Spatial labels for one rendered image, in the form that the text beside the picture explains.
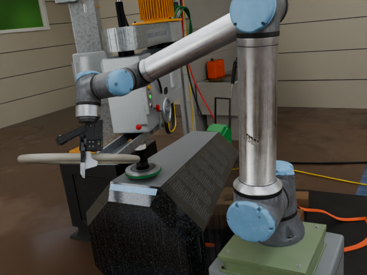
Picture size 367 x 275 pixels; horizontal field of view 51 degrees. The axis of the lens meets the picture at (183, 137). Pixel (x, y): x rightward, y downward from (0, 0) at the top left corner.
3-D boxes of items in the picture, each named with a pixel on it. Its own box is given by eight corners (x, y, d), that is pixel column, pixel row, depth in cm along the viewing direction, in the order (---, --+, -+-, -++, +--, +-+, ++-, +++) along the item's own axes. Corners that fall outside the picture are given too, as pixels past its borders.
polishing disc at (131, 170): (118, 173, 226) (117, 172, 225) (140, 161, 243) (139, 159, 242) (147, 178, 215) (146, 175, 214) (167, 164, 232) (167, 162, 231)
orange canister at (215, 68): (203, 82, 567) (202, 59, 557) (219, 76, 607) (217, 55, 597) (217, 82, 555) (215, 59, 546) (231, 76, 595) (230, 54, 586)
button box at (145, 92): (149, 111, 213) (142, 60, 205) (154, 111, 212) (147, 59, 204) (144, 114, 206) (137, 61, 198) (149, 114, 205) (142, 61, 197)
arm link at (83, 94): (89, 67, 134) (70, 72, 139) (89, 103, 132) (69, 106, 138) (108, 73, 142) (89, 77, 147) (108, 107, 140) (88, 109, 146)
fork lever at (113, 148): (137, 128, 247) (136, 121, 246) (165, 127, 243) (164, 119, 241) (87, 165, 183) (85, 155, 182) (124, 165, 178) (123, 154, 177)
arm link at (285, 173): (301, 200, 140) (298, 156, 135) (290, 223, 126) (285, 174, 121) (261, 197, 148) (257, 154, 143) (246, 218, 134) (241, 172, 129)
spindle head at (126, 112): (135, 121, 249) (125, 52, 236) (167, 120, 243) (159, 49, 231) (113, 138, 216) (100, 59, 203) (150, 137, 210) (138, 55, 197)
